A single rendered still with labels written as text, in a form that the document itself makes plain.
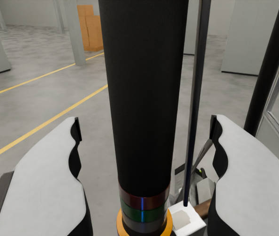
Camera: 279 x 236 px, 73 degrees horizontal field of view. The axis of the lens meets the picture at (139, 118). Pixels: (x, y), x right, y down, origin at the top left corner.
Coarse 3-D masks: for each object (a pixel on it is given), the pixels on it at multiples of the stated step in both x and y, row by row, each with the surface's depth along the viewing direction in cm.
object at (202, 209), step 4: (208, 200) 19; (200, 204) 19; (204, 204) 19; (208, 204) 19; (196, 208) 18; (200, 208) 18; (204, 208) 18; (208, 208) 18; (196, 212) 18; (200, 212) 18; (204, 212) 18; (200, 216) 18; (204, 216) 18
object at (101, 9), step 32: (128, 0) 6; (160, 0) 6; (128, 32) 6; (160, 32) 6; (128, 64) 7; (160, 64) 7; (128, 96) 7; (160, 96) 7; (128, 128) 8; (160, 128) 8; (128, 160) 9; (160, 160) 9; (128, 192) 11; (160, 192) 11
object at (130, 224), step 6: (126, 216) 12; (162, 216) 12; (126, 222) 13; (132, 222) 12; (138, 222) 12; (150, 222) 12; (156, 222) 12; (162, 222) 13; (132, 228) 13; (138, 228) 12; (144, 228) 12; (150, 228) 12; (156, 228) 13
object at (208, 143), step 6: (204, 144) 54; (210, 144) 45; (204, 150) 46; (198, 156) 51; (198, 162) 44; (192, 168) 49; (192, 174) 48; (180, 192) 44; (180, 198) 46; (174, 204) 44
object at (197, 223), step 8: (168, 208) 18; (176, 208) 18; (184, 208) 18; (192, 208) 18; (192, 216) 18; (192, 224) 17; (200, 224) 17; (176, 232) 16; (184, 232) 16; (192, 232) 16; (200, 232) 17
